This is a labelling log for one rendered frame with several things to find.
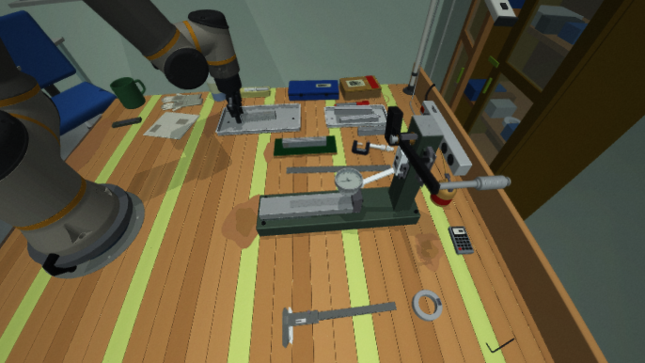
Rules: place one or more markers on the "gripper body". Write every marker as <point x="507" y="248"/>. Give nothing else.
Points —
<point x="230" y="86"/>

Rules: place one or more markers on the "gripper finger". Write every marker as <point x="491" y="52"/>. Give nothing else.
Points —
<point x="239" y="112"/>
<point x="232" y="110"/>

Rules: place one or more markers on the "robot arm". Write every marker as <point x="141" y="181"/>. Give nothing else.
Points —
<point x="45" y="166"/>

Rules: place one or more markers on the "grey parts tray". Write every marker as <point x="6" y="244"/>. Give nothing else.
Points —
<point x="332" y="117"/>
<point x="287" y="121"/>

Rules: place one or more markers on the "grey master block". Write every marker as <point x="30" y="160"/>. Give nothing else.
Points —
<point x="304" y="141"/>

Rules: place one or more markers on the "green felt mat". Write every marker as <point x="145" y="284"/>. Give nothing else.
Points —
<point x="305" y="150"/>

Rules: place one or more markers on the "grey anvil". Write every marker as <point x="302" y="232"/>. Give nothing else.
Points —
<point x="302" y="205"/>

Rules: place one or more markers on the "grey steel bar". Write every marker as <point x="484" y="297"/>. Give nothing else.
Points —
<point x="359" y="118"/>

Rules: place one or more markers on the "white round dial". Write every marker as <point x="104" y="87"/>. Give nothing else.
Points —
<point x="348" y="180"/>

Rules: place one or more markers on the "small grey block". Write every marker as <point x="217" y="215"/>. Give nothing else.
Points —
<point x="372" y="130"/>

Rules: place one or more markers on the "grey probe head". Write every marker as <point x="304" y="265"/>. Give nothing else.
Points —
<point x="402" y="162"/>

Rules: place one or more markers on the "green bench comparator body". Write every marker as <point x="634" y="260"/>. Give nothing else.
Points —
<point x="383" y="214"/>

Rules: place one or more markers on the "cream flat tin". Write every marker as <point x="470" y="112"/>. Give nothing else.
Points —
<point x="256" y="92"/>

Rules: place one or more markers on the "white work gloves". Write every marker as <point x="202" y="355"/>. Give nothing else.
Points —
<point x="181" y="101"/>

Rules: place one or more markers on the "grey paper sheet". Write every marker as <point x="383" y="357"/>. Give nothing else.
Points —
<point x="171" y="125"/>

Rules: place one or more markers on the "blue flat case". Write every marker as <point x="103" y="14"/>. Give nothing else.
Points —
<point x="313" y="89"/>

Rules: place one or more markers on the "green mug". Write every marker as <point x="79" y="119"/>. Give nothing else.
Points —
<point x="130" y="93"/>

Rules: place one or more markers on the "black marker pen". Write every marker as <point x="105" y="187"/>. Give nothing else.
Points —
<point x="127" y="122"/>

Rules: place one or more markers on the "grey steel ruler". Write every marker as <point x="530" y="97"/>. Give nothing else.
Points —
<point x="327" y="169"/>

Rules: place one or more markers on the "red pen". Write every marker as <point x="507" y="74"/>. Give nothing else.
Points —
<point x="352" y="103"/>

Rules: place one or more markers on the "brown box with red edge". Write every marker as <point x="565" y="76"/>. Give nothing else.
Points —
<point x="360" y="88"/>

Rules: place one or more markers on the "black micrometer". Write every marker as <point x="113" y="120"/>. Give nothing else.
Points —
<point x="361" y="147"/>

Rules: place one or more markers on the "blue chair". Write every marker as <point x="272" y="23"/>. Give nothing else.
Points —
<point x="75" y="103"/>

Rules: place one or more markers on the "grey clamp knob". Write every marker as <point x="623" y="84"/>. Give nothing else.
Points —
<point x="409" y="136"/>

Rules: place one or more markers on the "black lever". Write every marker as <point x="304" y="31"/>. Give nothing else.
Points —
<point x="417" y="164"/>

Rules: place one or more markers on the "grey lamp pole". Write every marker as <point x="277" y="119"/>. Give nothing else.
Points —
<point x="422" y="45"/>

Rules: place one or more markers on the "white power strip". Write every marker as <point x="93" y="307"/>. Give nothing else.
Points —
<point x="451" y="146"/>

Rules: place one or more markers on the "grey vernier caliper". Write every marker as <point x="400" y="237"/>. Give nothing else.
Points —
<point x="347" y="312"/>

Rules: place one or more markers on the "black calculator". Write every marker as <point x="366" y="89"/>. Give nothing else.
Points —
<point x="461" y="240"/>

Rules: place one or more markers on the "brown wooden glass cabinet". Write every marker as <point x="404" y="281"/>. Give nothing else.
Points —
<point x="579" y="111"/>

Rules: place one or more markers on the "black hex key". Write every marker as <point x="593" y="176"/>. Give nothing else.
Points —
<point x="499" y="346"/>

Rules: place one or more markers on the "grey round base plate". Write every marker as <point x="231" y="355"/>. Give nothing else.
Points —
<point x="132" y="216"/>

